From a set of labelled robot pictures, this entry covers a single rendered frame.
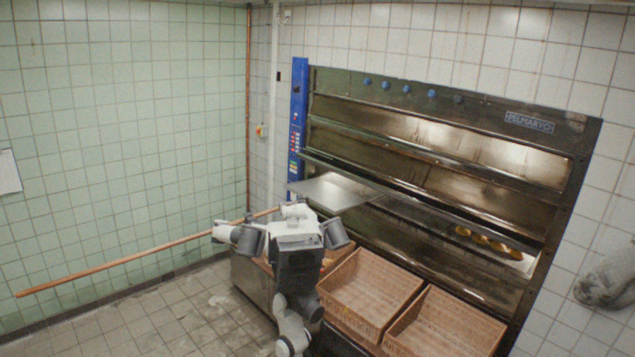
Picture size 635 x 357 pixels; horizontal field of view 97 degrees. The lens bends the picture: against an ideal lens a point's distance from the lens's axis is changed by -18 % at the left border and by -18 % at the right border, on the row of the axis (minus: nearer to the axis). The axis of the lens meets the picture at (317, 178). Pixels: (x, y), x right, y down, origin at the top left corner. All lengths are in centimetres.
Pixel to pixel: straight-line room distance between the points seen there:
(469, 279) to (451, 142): 85
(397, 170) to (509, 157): 71
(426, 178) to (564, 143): 80
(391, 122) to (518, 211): 93
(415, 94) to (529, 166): 77
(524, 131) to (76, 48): 286
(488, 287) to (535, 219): 53
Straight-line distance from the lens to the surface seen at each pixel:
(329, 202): 246
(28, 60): 280
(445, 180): 210
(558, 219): 196
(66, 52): 281
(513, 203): 200
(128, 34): 290
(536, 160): 192
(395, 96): 220
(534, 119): 189
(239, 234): 166
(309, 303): 180
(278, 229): 166
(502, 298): 223
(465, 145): 201
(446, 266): 230
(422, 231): 228
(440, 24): 206
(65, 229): 313
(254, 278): 296
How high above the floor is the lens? 226
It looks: 22 degrees down
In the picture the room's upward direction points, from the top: 4 degrees clockwise
